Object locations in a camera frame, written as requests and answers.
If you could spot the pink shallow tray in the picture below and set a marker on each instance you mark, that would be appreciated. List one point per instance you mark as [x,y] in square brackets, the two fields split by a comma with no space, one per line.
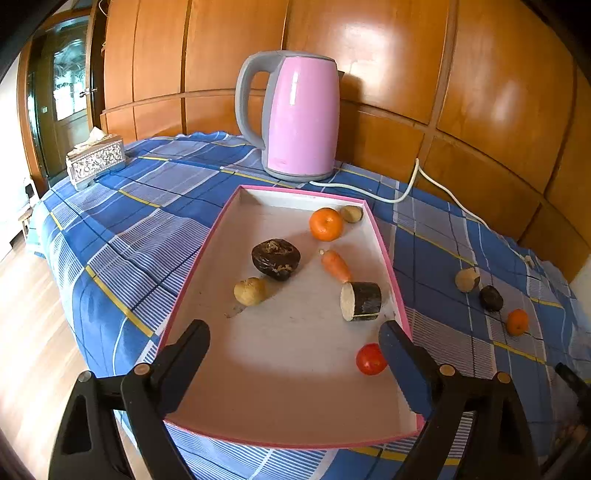
[283,373]

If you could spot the orange tangerine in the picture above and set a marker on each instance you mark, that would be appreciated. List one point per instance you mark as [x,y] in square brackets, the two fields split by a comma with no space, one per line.
[326,224]
[517,322]

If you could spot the orange carrot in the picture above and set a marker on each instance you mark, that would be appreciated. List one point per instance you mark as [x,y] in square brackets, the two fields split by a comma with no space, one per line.
[336,266]

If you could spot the orange tangerine on cloth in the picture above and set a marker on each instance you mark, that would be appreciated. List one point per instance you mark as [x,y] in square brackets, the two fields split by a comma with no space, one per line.
[517,322]

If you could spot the brown kiwi potato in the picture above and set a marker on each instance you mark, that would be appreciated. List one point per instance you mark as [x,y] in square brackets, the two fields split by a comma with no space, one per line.
[250,292]

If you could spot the cut white vegetable piece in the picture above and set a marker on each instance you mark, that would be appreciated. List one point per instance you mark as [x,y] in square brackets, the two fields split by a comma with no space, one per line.
[468,279]

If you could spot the cut dark-skinned vegetable piece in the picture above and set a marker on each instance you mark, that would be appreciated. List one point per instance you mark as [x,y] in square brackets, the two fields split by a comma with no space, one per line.
[360,301]

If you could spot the red tomato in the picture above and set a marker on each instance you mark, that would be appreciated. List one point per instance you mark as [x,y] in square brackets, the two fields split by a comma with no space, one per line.
[370,360]

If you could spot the dark round fruit on cloth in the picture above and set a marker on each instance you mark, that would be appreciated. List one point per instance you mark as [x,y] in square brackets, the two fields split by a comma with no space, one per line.
[490,299]

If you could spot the dark brown lumpy fruit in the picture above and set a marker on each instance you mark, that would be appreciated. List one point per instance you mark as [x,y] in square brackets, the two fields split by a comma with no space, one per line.
[276,258]

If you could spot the blue plaid tablecloth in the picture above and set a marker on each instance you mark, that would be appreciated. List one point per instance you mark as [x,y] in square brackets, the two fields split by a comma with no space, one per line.
[121,249]

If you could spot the wooden door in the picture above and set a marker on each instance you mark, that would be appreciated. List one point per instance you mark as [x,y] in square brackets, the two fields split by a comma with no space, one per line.
[54,93]

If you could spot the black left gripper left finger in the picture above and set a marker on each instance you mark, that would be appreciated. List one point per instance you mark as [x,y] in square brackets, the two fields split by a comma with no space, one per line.
[176,365]

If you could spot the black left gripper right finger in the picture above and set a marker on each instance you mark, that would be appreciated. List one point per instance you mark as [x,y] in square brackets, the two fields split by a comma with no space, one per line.
[413,367]

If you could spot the pink electric kettle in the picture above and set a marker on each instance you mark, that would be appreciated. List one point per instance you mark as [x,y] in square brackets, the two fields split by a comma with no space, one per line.
[300,120]

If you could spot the patterned tissue box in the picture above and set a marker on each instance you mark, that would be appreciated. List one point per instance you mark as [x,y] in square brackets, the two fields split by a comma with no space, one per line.
[99,154]

